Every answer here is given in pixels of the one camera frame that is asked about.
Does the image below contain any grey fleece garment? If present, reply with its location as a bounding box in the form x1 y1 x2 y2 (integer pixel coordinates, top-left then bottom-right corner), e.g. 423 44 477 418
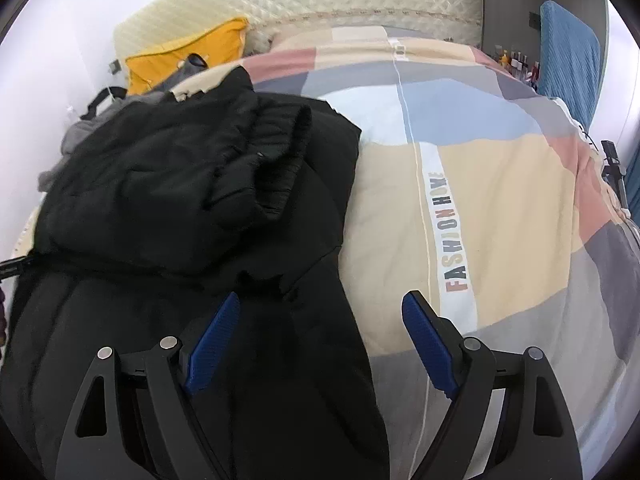
37 52 208 193

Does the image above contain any blue towel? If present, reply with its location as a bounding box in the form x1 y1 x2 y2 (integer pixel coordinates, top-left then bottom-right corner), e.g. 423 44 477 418
537 0 602 128

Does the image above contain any black bag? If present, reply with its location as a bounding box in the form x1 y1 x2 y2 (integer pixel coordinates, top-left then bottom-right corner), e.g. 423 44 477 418
82 86 129 121

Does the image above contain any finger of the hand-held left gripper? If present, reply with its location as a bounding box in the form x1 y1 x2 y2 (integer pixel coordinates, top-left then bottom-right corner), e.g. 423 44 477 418
0 256 32 281

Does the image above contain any patchwork quilt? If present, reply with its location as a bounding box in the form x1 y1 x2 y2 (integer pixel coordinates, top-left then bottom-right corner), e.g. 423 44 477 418
170 25 640 480

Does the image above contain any black puffer jacket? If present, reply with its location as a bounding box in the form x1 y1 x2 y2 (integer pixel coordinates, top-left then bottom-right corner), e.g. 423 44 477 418
0 66 391 480

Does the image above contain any black tripod stand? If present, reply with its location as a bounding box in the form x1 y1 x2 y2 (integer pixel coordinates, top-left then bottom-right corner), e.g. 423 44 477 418
600 140 632 211

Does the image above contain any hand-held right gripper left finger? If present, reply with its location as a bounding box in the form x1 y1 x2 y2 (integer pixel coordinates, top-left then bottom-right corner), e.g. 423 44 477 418
55 291 241 480

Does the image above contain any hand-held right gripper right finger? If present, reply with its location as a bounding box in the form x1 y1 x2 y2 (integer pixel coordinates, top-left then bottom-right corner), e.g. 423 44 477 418
401 290 583 480

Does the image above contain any row of small bottles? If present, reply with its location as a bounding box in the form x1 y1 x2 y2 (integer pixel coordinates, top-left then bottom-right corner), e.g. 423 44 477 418
492 45 541 86

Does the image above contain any yellow pillow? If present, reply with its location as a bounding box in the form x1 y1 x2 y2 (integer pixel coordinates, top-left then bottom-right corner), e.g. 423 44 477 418
125 17 249 96

